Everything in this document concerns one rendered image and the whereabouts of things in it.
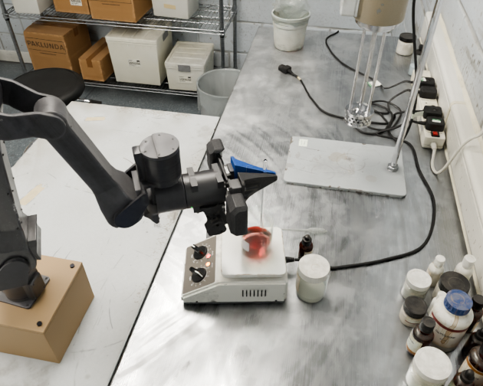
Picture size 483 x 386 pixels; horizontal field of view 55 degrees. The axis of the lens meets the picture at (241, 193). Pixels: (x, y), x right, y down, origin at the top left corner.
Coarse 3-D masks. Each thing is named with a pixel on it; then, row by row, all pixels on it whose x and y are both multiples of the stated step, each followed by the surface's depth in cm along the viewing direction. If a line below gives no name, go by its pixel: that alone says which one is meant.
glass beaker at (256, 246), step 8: (256, 208) 85; (264, 208) 84; (248, 216) 85; (256, 216) 86; (264, 216) 85; (272, 216) 83; (248, 224) 86; (256, 224) 87; (264, 224) 86; (272, 224) 83; (248, 232) 80; (264, 232) 80; (272, 232) 82; (240, 240) 85; (248, 240) 82; (256, 240) 81; (264, 240) 82; (272, 240) 85; (240, 248) 87; (248, 248) 83; (256, 248) 83; (264, 248) 83; (248, 256) 84; (256, 256) 84; (264, 256) 85
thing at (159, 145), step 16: (144, 144) 67; (160, 144) 66; (176, 144) 66; (144, 160) 66; (160, 160) 65; (176, 160) 67; (144, 176) 68; (160, 176) 67; (176, 176) 68; (144, 192) 67; (128, 208) 68; (144, 208) 69; (128, 224) 70
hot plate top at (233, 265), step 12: (228, 228) 91; (276, 228) 91; (228, 240) 89; (276, 240) 89; (228, 252) 87; (240, 252) 87; (276, 252) 87; (228, 264) 85; (240, 264) 85; (252, 264) 85; (264, 264) 85; (276, 264) 85; (228, 276) 83; (240, 276) 83; (252, 276) 83; (264, 276) 83; (276, 276) 83
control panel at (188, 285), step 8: (208, 240) 93; (208, 248) 92; (192, 256) 92; (192, 264) 91; (200, 264) 90; (208, 272) 87; (184, 280) 89; (208, 280) 85; (184, 288) 87; (192, 288) 86
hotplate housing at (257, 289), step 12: (216, 240) 92; (216, 252) 90; (216, 264) 87; (216, 276) 85; (204, 288) 85; (216, 288) 84; (228, 288) 84; (240, 288) 85; (252, 288) 85; (264, 288) 85; (276, 288) 85; (192, 300) 87; (204, 300) 87; (216, 300) 87; (228, 300) 87; (240, 300) 87; (252, 300) 87; (264, 300) 87; (276, 300) 87
